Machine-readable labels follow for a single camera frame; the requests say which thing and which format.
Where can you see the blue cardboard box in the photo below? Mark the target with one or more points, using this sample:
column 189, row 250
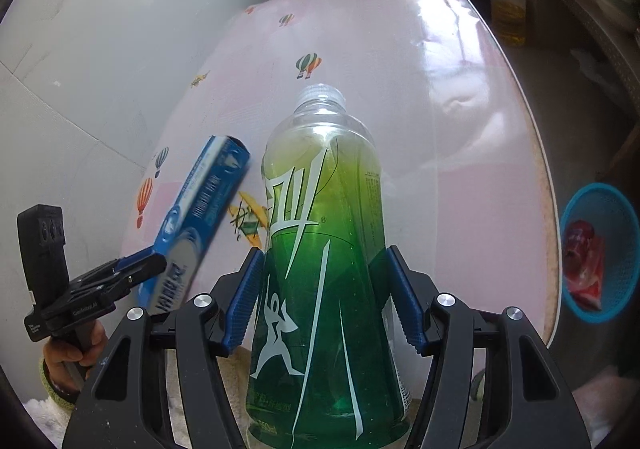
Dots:
column 200, row 209

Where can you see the white bowl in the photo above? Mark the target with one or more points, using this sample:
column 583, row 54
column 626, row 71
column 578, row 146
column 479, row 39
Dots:
column 617, row 19

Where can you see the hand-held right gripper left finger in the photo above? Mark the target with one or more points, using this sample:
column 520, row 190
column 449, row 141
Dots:
column 245, row 301

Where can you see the perforated metal shelf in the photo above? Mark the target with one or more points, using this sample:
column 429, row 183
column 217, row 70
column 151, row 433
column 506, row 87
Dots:
column 590, row 34

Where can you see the white crumpled rag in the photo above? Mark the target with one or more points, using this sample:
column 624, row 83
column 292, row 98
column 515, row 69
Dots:
column 590, row 66

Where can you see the red printed plastic bag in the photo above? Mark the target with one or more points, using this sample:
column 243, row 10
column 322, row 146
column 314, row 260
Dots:
column 585, row 269

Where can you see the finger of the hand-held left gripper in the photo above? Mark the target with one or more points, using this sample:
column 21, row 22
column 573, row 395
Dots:
column 145, row 271

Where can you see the person's left forearm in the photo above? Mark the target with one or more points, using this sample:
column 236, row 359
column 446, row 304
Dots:
column 52, row 404

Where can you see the green plastic bottle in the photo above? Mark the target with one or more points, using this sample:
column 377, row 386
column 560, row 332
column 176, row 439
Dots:
column 320, row 229

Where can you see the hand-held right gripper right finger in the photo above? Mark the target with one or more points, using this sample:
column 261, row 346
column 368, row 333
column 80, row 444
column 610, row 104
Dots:
column 407, row 309

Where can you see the person's left hand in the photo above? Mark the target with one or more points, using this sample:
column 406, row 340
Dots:
column 57, row 366

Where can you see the wooden shelf leg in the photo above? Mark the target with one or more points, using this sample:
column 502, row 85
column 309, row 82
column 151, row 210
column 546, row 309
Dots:
column 625, row 146

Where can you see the yellow cooking oil bottle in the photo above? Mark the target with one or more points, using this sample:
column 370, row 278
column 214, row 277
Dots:
column 507, row 14

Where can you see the blue plastic basket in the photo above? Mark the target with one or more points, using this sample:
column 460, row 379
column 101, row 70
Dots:
column 620, row 279

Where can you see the pink printed tablecloth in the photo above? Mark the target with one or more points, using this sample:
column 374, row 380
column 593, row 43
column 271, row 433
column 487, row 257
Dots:
column 425, row 154

